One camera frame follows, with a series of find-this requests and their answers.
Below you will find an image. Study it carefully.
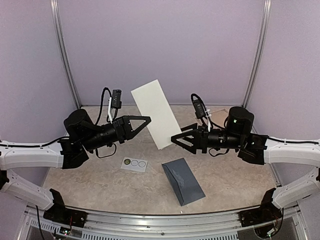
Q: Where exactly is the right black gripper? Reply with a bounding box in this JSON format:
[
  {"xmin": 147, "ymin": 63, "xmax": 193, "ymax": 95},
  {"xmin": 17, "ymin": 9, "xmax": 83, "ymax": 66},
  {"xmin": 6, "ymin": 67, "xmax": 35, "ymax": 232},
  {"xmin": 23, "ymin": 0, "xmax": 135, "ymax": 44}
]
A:
[{"xmin": 171, "ymin": 122, "xmax": 244, "ymax": 154}]

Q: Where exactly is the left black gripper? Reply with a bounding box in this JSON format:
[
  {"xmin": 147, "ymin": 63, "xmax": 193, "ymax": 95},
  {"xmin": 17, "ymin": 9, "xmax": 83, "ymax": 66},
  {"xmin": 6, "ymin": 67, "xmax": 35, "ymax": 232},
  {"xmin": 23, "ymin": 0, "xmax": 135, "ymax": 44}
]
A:
[{"xmin": 81, "ymin": 115, "xmax": 151, "ymax": 152}]

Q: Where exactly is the cream letter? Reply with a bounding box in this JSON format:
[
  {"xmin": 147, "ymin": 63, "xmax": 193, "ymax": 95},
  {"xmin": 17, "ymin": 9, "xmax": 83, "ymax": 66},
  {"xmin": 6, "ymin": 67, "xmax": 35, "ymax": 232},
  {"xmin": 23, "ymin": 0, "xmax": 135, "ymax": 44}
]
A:
[{"xmin": 131, "ymin": 79, "xmax": 182, "ymax": 150}]

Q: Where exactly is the dark blue envelope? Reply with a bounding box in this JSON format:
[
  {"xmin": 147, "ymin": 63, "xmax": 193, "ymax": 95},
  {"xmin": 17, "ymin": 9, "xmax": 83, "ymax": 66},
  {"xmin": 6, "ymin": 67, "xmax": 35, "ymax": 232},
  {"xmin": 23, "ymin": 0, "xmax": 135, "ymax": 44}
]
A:
[{"xmin": 161, "ymin": 158, "xmax": 206, "ymax": 206}]

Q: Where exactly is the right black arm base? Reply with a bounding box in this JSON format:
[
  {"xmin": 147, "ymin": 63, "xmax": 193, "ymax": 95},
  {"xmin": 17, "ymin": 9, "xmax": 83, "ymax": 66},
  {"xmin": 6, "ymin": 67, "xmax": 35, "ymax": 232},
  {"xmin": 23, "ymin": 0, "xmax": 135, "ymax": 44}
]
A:
[{"xmin": 238, "ymin": 188, "xmax": 283, "ymax": 227}]

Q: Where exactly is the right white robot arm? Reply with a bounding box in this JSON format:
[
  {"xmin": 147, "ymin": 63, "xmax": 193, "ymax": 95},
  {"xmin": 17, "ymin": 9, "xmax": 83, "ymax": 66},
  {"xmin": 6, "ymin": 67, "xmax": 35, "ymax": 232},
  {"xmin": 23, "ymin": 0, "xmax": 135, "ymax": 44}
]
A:
[{"xmin": 171, "ymin": 106, "xmax": 320, "ymax": 222}]

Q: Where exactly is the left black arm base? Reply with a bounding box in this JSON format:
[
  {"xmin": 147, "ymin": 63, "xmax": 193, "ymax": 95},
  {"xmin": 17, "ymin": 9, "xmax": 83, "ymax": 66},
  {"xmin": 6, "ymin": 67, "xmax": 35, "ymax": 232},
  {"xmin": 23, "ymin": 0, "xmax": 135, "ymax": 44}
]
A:
[{"xmin": 43, "ymin": 188, "xmax": 88, "ymax": 228}]

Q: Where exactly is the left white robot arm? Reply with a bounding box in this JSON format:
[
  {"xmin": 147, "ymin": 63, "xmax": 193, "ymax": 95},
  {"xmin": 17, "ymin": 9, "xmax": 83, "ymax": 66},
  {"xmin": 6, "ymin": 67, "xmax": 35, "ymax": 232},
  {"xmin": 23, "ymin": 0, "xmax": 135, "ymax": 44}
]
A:
[{"xmin": 0, "ymin": 109, "xmax": 151, "ymax": 223}]

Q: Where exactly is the brown ornate certificate paper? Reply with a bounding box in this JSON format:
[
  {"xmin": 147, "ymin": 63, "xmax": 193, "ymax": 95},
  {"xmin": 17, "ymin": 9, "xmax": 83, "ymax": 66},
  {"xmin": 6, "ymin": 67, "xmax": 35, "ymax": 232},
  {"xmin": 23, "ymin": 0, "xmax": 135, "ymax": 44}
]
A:
[{"xmin": 208, "ymin": 106, "xmax": 230, "ymax": 127}]

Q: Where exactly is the white sticker sheet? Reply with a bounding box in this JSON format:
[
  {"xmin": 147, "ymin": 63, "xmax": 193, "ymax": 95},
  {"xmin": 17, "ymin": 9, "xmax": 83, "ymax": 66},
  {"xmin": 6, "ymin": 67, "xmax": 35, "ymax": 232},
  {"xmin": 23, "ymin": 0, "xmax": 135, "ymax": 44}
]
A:
[{"xmin": 120, "ymin": 157, "xmax": 148, "ymax": 173}]

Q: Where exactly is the left camera cable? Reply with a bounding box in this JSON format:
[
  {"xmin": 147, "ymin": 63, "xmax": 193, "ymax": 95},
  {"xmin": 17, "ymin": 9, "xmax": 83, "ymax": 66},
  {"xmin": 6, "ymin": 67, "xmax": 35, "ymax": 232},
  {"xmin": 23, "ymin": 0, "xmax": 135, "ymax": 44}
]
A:
[{"xmin": 93, "ymin": 87, "xmax": 113, "ymax": 126}]

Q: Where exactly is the camera cable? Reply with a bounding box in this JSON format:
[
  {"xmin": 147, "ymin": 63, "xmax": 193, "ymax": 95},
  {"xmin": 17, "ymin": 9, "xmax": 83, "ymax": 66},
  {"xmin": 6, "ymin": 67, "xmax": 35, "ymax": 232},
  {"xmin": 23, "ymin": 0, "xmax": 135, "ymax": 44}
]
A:
[
  {"xmin": 190, "ymin": 93, "xmax": 226, "ymax": 130},
  {"xmin": 93, "ymin": 87, "xmax": 113, "ymax": 126}
]

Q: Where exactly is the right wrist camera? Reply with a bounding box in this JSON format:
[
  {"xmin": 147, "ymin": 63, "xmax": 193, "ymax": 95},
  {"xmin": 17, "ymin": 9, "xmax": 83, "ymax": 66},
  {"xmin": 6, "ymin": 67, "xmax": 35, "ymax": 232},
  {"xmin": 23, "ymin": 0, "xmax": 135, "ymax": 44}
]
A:
[{"xmin": 192, "ymin": 99, "xmax": 212, "ymax": 131}]

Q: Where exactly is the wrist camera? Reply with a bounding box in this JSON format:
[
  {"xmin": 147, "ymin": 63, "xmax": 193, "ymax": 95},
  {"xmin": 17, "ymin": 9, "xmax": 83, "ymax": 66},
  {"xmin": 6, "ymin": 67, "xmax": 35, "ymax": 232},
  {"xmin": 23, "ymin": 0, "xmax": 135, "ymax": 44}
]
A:
[
  {"xmin": 106, "ymin": 89, "xmax": 122, "ymax": 123},
  {"xmin": 192, "ymin": 99, "xmax": 212, "ymax": 131}
]

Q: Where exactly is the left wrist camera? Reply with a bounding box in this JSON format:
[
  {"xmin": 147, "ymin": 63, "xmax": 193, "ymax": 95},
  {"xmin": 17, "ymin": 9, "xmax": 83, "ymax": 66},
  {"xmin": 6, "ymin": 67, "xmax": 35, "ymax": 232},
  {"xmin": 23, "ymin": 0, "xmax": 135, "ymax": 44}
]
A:
[{"xmin": 106, "ymin": 89, "xmax": 122, "ymax": 123}]

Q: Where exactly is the right camera cable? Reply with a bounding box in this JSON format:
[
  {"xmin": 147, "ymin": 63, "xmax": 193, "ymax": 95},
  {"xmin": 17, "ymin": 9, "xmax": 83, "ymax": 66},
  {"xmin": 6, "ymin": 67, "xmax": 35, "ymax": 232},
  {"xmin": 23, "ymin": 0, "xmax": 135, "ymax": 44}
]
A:
[{"xmin": 190, "ymin": 93, "xmax": 226, "ymax": 130}]

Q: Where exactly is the aluminium front rail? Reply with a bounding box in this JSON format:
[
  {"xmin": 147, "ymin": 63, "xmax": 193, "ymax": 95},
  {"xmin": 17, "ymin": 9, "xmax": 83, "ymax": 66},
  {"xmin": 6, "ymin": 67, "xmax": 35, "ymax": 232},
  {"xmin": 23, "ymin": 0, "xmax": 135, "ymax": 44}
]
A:
[{"xmin": 17, "ymin": 204, "xmax": 308, "ymax": 240}]

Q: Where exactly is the left aluminium corner post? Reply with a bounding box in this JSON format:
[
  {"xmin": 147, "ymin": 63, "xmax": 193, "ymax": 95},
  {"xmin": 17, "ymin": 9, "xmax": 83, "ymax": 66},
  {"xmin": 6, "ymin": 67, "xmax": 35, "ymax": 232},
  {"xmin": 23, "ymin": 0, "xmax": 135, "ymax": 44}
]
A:
[{"xmin": 49, "ymin": 0, "xmax": 82, "ymax": 109}]

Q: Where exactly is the aluminium corner post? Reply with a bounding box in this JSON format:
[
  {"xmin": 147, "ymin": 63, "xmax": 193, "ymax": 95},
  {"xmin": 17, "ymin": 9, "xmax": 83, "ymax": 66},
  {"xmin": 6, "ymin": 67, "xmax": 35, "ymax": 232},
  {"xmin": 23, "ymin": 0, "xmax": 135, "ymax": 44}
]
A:
[
  {"xmin": 241, "ymin": 0, "xmax": 272, "ymax": 109},
  {"xmin": 49, "ymin": 0, "xmax": 82, "ymax": 109}
]

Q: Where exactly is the right aluminium corner post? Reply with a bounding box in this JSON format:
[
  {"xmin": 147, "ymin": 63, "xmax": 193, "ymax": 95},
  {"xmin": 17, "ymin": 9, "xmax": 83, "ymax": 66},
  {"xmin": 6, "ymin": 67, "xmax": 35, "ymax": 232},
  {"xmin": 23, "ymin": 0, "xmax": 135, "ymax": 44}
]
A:
[{"xmin": 241, "ymin": 0, "xmax": 272, "ymax": 109}]

